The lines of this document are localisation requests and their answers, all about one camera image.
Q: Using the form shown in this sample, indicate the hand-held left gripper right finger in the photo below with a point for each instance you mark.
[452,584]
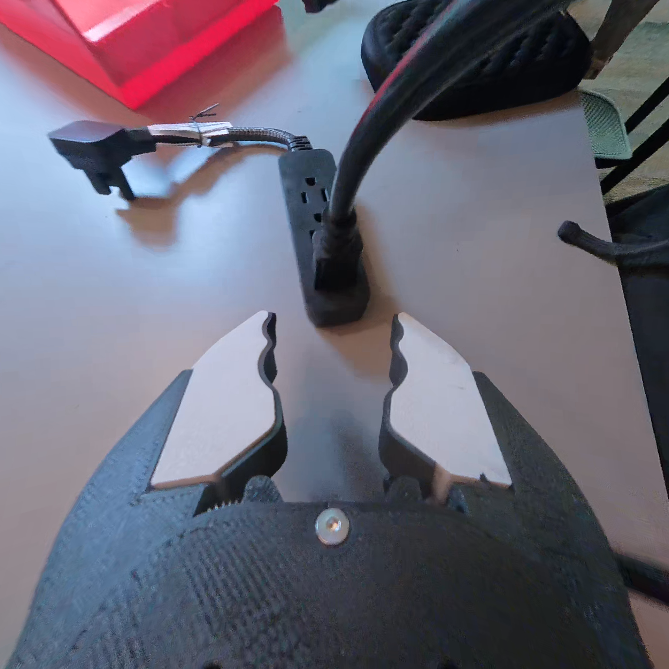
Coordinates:
[444,413]

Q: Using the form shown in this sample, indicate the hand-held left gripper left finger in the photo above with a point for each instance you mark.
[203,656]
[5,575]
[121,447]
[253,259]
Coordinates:
[219,407]

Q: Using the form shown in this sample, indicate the mesh office chair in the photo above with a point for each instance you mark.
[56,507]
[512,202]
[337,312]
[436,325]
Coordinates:
[606,125]

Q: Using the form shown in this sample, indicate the red plastic bin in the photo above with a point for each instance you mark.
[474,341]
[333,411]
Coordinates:
[157,42]

